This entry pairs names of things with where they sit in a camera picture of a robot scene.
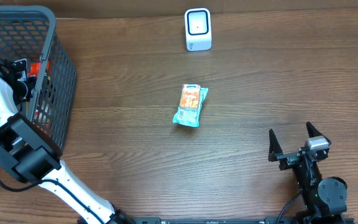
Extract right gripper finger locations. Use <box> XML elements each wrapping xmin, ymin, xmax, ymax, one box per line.
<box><xmin>306</xmin><ymin>121</ymin><xmax>332</xmax><ymax>145</ymax></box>
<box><xmin>268</xmin><ymin>129</ymin><xmax>283</xmax><ymax>161</ymax></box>

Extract orange pasta packet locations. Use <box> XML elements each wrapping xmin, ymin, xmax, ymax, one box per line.
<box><xmin>27</xmin><ymin>62</ymin><xmax>52</xmax><ymax>129</ymax></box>

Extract teal snack packet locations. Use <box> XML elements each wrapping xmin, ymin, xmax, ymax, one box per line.
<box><xmin>172</xmin><ymin>87</ymin><xmax>209</xmax><ymax>128</ymax></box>

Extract small orange sachet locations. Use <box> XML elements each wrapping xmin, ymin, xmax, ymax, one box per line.
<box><xmin>179</xmin><ymin>84</ymin><xmax>201</xmax><ymax>110</ymax></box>

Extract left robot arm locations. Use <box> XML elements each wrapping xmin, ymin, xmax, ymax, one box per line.
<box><xmin>0</xmin><ymin>60</ymin><xmax>134</xmax><ymax>223</ymax></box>

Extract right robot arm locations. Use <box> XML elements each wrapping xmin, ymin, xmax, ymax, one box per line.
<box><xmin>268</xmin><ymin>122</ymin><xmax>354</xmax><ymax>223</ymax></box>

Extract white barcode scanner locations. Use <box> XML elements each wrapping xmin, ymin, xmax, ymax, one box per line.
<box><xmin>184</xmin><ymin>7</ymin><xmax>212</xmax><ymax>52</ymax></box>

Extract grey plastic shopping basket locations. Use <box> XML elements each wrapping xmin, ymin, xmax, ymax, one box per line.
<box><xmin>0</xmin><ymin>6</ymin><xmax>77</xmax><ymax>148</ymax></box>

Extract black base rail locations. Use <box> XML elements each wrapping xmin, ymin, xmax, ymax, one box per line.
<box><xmin>132</xmin><ymin>217</ymin><xmax>355</xmax><ymax>224</ymax></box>

